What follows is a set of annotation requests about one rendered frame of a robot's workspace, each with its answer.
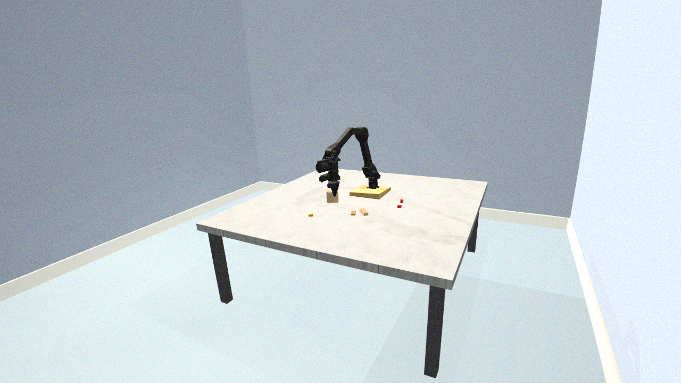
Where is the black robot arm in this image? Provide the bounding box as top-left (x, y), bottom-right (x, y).
top-left (315, 127), bottom-right (381, 189)

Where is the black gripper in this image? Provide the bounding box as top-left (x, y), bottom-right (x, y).
top-left (327, 170), bottom-right (341, 197)

